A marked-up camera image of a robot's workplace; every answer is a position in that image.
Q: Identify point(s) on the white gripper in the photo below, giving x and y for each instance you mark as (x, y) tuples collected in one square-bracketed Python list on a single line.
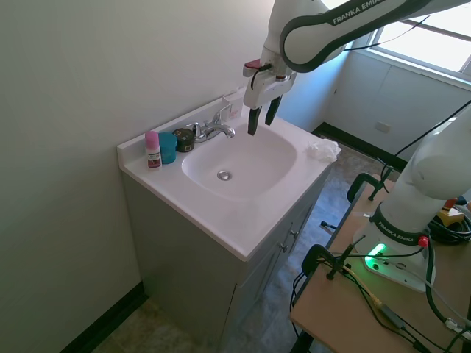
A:
[(262, 87)]

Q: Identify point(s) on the white tissue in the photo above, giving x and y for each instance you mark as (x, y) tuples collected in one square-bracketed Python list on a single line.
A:
[(323, 148)]

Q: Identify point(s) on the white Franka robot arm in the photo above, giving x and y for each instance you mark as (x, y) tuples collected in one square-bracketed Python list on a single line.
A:
[(412, 176)]

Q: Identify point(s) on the chrome sink faucet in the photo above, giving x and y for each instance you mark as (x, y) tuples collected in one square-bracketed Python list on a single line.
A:
[(212, 128)]

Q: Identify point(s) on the chrome sink drain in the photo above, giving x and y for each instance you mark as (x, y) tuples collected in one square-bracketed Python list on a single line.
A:
[(224, 175)]

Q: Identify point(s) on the white sink basin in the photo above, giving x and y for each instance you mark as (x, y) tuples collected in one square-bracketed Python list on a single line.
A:
[(235, 191)]

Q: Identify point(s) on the dark round tin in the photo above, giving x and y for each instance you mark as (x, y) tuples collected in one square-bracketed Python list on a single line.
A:
[(184, 139)]

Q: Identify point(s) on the teal plastic cup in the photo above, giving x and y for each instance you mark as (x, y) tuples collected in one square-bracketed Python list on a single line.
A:
[(168, 148)]

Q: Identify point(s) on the pink-capped white bottle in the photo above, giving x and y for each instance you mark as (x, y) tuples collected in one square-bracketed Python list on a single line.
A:
[(152, 150)]

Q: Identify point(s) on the metal cabinet knob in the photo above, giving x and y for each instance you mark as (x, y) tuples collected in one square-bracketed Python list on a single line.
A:
[(283, 246), (293, 233)]

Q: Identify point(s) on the black C-clamp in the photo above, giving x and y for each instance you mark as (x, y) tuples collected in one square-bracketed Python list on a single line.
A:
[(317, 262), (368, 184)]

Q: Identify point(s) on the grey vanity cabinet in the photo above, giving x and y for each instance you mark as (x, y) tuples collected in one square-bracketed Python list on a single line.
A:
[(228, 283)]

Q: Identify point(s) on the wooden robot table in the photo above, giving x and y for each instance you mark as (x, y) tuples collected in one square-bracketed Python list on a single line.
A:
[(371, 294)]

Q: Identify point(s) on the yellow emergency stop box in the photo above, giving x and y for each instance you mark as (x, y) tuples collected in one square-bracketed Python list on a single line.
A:
[(455, 214)]

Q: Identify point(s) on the red-topped wrist camera box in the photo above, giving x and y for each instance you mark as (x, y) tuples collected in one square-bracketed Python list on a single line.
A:
[(254, 67)]

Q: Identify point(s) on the white wall outlet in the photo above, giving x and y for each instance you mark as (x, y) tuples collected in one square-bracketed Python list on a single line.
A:
[(383, 127)]

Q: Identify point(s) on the window with white frame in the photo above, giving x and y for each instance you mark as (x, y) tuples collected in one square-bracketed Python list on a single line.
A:
[(427, 33)]

